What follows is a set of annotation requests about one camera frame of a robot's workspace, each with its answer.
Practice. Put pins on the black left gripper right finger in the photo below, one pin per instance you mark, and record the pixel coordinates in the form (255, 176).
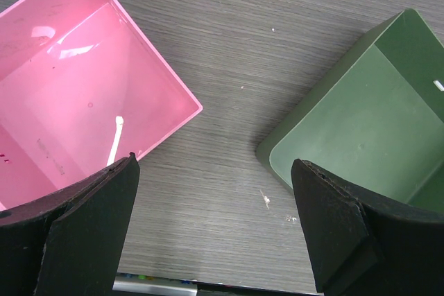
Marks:
(363, 243)

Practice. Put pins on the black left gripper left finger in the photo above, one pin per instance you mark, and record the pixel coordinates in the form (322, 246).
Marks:
(70, 242)

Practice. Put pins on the green plastic tray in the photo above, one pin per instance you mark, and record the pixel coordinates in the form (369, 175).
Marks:
(375, 119)

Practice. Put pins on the pink plastic box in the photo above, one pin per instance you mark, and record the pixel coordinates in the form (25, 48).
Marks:
(81, 87)

